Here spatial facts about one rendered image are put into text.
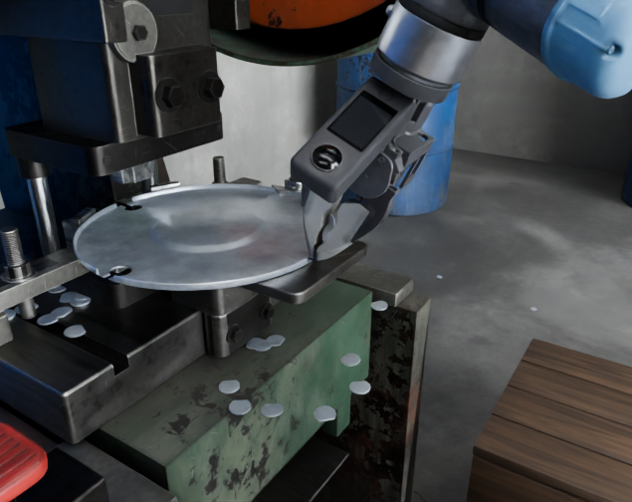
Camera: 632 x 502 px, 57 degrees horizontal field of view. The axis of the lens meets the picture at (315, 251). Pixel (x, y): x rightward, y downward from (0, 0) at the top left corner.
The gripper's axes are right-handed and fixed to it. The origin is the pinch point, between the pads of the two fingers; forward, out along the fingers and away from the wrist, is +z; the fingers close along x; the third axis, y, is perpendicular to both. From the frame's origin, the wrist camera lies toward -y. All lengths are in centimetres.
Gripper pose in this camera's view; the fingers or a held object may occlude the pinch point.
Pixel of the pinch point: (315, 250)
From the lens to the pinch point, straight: 59.0
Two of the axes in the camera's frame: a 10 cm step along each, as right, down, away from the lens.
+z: -3.6, 7.3, 5.8
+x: -7.8, -5.8, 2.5
